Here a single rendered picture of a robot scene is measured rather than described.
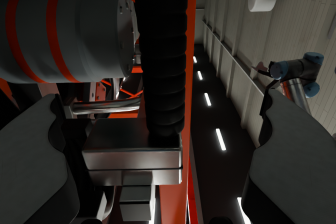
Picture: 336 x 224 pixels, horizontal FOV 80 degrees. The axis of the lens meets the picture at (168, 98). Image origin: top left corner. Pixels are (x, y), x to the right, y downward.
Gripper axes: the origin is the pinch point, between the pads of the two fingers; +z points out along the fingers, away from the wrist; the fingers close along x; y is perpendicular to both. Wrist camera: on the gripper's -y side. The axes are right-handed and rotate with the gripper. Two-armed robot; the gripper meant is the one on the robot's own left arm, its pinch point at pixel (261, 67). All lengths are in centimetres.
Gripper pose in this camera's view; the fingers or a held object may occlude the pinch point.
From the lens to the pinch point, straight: 133.9
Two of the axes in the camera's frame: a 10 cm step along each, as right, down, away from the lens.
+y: 1.1, -8.7, -4.7
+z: -2.4, -4.9, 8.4
